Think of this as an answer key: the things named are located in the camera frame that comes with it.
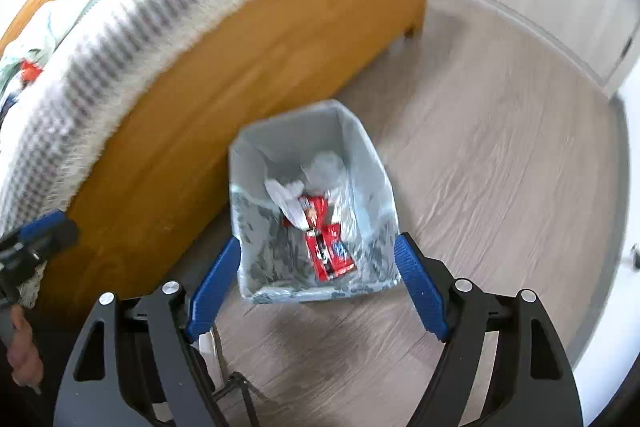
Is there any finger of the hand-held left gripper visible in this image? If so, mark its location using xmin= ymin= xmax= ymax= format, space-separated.
xmin=0 ymin=209 xmax=80 ymax=264

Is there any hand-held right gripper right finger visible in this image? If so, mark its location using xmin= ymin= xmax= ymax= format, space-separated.
xmin=394 ymin=232 xmax=585 ymax=427

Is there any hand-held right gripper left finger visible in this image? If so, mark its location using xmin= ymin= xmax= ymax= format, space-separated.
xmin=52 ymin=236 xmax=246 ymax=427

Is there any grey trash bin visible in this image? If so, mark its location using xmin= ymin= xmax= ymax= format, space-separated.
xmin=227 ymin=99 xmax=403 ymax=305

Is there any red snack wrapper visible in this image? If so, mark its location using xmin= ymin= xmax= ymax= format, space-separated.
xmin=282 ymin=193 xmax=331 ymax=233
xmin=304 ymin=223 xmax=357 ymax=283
xmin=17 ymin=59 xmax=44 ymax=84

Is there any person's left hand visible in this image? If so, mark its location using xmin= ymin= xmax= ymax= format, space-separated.
xmin=9 ymin=307 xmax=45 ymax=391

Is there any white stool leg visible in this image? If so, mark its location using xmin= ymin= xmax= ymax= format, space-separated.
xmin=199 ymin=331 xmax=224 ymax=400

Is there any white crumpled plastic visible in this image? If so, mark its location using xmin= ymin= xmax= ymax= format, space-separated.
xmin=264 ymin=177 xmax=311 ymax=230

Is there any clear crumpled plastic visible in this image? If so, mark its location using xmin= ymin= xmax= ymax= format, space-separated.
xmin=300 ymin=151 xmax=351 ymax=188

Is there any checkered blanket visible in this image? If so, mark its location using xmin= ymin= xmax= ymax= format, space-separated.
xmin=0 ymin=0 xmax=413 ymax=233

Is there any wooden bed frame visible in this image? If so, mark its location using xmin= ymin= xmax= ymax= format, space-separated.
xmin=0 ymin=0 xmax=432 ymax=328

